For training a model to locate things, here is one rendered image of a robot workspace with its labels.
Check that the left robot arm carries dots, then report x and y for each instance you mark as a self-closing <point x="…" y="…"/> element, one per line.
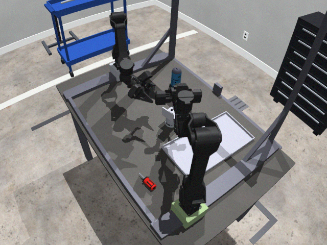
<point x="204" y="142"/>

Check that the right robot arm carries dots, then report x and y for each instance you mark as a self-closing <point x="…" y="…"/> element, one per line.
<point x="118" y="20"/>

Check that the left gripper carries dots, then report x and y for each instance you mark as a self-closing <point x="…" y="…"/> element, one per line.
<point x="163" y="97"/>

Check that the blue electric screwdriver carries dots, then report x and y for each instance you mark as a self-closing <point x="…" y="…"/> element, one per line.
<point x="176" y="76"/>

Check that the grey cylindrical joint module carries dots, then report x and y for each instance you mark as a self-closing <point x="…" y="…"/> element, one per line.
<point x="169" y="123"/>

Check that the white square plate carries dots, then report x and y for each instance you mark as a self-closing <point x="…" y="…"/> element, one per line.
<point x="168" y="113"/>

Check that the white shallow tray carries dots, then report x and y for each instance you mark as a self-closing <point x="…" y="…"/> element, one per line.
<point x="234" y="137"/>

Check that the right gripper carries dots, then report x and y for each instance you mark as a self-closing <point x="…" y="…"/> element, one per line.
<point x="141" y="92"/>

